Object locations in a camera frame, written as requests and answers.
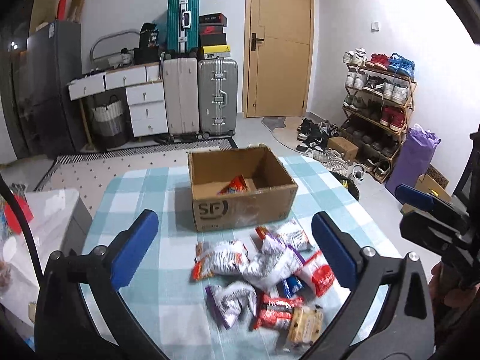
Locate red white snack packet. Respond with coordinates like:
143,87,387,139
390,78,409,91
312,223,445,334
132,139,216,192
295,250,335,297

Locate red chip bag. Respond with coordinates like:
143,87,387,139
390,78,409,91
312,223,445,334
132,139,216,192
217,175,249,195

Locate person's right hand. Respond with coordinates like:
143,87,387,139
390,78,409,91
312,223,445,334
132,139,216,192
429,262,479,330

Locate small cardboard box on floor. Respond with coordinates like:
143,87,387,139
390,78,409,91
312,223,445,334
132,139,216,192
400,170,451,206

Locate purple gift bag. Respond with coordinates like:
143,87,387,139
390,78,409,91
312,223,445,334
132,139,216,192
385,124,441,195

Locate teal plaid tablecloth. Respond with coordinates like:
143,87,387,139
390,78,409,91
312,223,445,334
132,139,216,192
84,156,399,359

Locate white side table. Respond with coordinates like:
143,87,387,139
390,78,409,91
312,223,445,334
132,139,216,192
1,189,92,327

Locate white orange noodle snack bag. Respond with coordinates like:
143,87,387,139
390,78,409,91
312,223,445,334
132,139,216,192
191,240,250,281

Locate beige cracker packet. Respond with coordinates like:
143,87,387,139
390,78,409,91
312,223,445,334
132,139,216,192
287,305,324,347

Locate wooden shoe rack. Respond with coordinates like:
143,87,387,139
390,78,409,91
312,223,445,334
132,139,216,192
340,47,416,183

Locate small purple white snack bag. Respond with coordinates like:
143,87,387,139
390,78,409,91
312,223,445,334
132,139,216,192
205,281,257,329

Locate woven laundry basket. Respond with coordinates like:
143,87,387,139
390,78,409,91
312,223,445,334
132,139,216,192
90,94,128,150

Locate blue Oreo cookie pack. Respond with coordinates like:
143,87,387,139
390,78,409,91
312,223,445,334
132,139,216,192
279,275,304,298

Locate brown SF cardboard box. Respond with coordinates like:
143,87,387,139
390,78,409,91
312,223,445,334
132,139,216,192
188,146,298,233

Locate red black wafer pack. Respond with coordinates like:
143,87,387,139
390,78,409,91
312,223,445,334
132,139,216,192
254,293,304,330

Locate large purple white snack bag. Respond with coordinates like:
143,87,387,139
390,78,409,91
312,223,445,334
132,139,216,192
241,246,304,293

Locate white drawer desk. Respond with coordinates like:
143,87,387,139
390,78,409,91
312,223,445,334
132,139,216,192
67,62,169,138

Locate beige suitcase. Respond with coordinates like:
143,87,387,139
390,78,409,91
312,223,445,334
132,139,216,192
163,58,200,136

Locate silver suitcase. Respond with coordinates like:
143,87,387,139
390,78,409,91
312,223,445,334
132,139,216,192
198,58,238,139

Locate black refrigerator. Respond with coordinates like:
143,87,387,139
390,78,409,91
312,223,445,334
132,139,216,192
1,20,87,159

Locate stack of shoe boxes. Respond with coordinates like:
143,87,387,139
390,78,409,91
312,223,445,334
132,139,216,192
199,13,228,60

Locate wooden door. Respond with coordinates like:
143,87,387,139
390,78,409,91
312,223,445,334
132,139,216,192
242,0,314,118

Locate teal suitcase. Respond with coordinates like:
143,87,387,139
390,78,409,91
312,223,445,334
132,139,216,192
166,0,200,58

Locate black cable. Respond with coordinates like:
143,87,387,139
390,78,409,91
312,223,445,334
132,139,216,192
0,175,46,271

